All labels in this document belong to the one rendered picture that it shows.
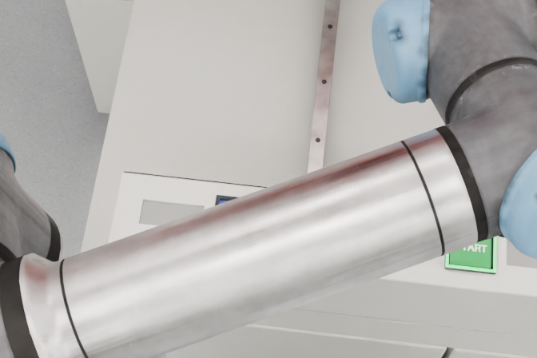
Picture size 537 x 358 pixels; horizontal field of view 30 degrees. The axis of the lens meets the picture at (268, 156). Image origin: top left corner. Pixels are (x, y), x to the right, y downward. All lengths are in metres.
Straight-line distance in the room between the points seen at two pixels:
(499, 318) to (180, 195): 0.40
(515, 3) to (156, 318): 0.32
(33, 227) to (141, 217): 0.41
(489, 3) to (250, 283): 0.25
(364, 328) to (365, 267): 0.69
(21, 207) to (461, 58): 0.32
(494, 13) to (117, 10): 1.24
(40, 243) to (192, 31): 0.72
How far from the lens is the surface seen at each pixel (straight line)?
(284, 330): 1.33
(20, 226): 0.72
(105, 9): 1.86
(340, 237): 0.58
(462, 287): 1.12
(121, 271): 0.60
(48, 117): 2.32
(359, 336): 1.32
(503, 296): 1.14
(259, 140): 1.33
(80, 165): 2.25
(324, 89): 1.33
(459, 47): 0.66
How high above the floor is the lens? 2.00
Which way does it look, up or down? 64 degrees down
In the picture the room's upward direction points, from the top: 1 degrees clockwise
